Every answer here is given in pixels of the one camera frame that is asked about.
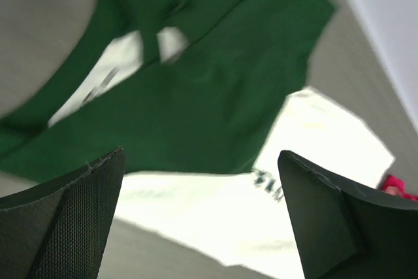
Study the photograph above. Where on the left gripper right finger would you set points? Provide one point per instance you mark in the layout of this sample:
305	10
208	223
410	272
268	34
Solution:
344	229

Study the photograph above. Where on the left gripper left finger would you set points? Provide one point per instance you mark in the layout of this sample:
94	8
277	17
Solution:
59	228

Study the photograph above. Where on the green and white t-shirt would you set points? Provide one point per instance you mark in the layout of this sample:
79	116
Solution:
202	96

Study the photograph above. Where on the folded red t-shirt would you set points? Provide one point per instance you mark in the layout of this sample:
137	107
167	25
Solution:
395	186

